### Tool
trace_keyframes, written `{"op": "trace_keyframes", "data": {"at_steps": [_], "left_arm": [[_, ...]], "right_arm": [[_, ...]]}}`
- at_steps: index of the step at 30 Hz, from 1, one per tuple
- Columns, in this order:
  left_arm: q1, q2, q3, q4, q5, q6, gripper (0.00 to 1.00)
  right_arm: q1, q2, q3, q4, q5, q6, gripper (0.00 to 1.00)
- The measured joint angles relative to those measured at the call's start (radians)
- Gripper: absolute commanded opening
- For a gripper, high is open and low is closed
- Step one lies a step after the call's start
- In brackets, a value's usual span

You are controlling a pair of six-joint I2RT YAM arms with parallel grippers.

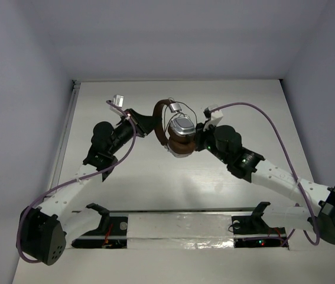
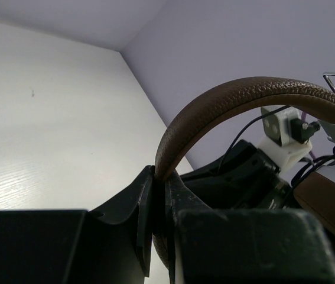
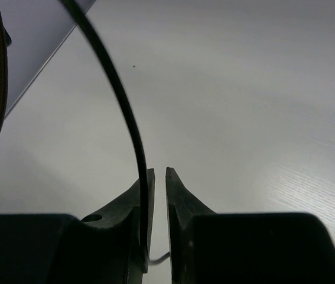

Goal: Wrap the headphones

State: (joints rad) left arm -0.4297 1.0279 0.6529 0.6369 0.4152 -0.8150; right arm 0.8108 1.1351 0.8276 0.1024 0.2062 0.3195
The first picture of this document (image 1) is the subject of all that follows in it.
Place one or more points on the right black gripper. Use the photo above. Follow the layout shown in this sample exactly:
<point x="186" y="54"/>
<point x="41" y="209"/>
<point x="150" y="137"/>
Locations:
<point x="199" y="135"/>

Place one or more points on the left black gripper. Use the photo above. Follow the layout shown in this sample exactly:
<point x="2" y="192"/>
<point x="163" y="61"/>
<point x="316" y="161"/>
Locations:
<point x="135" y="121"/>

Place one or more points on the brown silver headphones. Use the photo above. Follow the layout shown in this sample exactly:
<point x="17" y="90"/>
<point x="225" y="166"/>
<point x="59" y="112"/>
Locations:
<point x="177" y="135"/>

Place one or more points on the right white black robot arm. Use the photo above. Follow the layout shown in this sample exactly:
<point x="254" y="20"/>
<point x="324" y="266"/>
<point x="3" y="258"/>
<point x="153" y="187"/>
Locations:
<point x="314" y="208"/>

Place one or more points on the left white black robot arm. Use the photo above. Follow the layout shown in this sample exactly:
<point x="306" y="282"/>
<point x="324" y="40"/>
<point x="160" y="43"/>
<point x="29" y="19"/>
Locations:
<point x="52" y="222"/>

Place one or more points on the silver taped base panel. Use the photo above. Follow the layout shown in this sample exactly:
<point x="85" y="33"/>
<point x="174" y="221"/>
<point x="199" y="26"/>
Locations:
<point x="179" y="231"/>

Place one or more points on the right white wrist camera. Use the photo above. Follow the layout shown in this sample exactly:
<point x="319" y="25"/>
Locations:
<point x="213" y="116"/>

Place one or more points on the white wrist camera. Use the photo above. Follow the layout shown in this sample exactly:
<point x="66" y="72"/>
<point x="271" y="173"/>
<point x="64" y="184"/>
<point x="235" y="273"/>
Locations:
<point x="213" y="116"/>
<point x="116" y="106"/>

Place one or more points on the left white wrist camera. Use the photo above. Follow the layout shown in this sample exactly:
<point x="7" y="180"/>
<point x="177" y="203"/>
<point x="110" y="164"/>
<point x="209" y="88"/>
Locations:
<point x="116" y="106"/>

